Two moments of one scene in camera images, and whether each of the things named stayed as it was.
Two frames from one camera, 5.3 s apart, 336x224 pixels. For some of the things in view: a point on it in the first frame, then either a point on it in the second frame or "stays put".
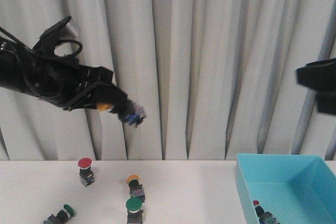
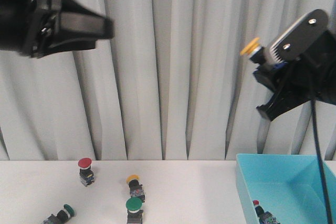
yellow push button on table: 136,190 stays put
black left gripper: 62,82 → 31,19
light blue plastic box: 294,189 stays put
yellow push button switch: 137,113 → 256,52
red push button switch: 264,217 stays put
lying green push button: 62,215 stays put
